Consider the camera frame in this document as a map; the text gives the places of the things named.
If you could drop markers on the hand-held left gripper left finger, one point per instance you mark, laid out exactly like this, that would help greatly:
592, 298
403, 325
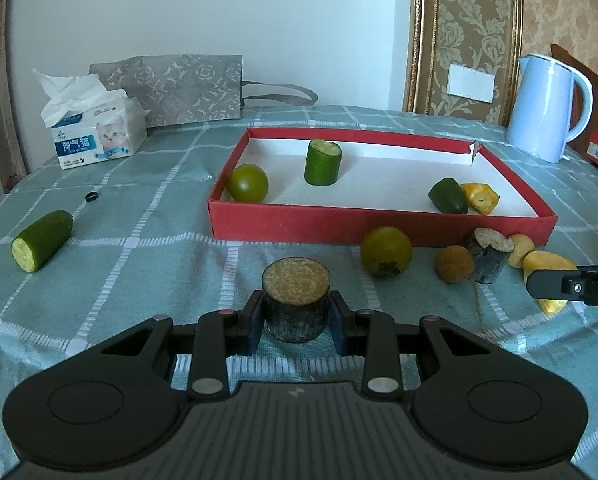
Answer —
255, 327

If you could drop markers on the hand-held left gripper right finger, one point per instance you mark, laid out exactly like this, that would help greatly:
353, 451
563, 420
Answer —
336, 329

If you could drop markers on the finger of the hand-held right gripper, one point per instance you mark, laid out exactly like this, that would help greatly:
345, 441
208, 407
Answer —
559, 285

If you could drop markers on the yellow jackfruit piece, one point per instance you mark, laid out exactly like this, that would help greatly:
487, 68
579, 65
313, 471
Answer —
546, 261

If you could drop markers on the wide dark sugarcane piece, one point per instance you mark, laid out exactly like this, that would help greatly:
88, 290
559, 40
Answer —
296, 280

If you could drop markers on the narrow dark sugarcane piece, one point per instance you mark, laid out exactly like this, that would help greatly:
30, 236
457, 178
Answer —
489, 257

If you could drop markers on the green citrus with stem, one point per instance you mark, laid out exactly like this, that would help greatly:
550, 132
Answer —
386, 250

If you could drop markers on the brown longan with twig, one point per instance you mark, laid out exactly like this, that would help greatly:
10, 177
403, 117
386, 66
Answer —
454, 263

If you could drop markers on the red shallow cardboard box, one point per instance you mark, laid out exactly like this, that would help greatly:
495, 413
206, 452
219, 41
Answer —
304, 225

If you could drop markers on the small green pepper piece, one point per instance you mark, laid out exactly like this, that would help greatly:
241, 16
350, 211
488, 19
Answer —
448, 195

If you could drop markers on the short cucumber piece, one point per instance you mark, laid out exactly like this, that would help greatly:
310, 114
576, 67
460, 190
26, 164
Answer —
323, 165

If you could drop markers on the light blue kettle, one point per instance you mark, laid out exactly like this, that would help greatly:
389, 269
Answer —
539, 110

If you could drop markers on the long green cucumber piece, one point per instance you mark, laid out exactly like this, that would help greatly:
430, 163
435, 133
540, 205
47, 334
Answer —
41, 240

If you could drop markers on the tissue pack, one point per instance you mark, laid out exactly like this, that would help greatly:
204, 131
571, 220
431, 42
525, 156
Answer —
99, 135

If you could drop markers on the grey patterned paper bag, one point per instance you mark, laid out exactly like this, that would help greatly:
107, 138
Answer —
179, 90

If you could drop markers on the white wall plate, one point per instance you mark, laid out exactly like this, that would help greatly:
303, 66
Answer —
472, 83

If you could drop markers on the gold wall panel frame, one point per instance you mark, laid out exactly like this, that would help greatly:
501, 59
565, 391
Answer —
424, 35

